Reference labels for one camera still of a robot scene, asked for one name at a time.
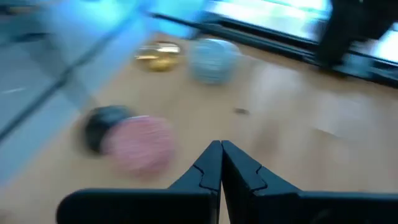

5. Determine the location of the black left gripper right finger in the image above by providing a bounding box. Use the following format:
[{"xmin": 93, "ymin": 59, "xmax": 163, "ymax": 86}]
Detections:
[{"xmin": 221, "ymin": 139, "xmax": 398, "ymax": 224}]

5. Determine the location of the black candlestick holder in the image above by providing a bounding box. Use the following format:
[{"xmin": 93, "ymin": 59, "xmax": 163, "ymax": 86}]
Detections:
[{"xmin": 83, "ymin": 105, "xmax": 135, "ymax": 155}]

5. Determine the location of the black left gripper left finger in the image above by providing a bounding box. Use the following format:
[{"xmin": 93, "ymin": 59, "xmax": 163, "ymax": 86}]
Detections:
[{"xmin": 55, "ymin": 140, "xmax": 223, "ymax": 224}]

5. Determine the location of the gold candlestick holder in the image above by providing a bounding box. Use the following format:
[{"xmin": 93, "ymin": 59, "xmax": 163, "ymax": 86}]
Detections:
[{"xmin": 134, "ymin": 40, "xmax": 182, "ymax": 73}]

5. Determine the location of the pink red speckled candle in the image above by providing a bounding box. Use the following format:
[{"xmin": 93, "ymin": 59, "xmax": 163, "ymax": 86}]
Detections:
[{"xmin": 101, "ymin": 115, "xmax": 175, "ymax": 177}]

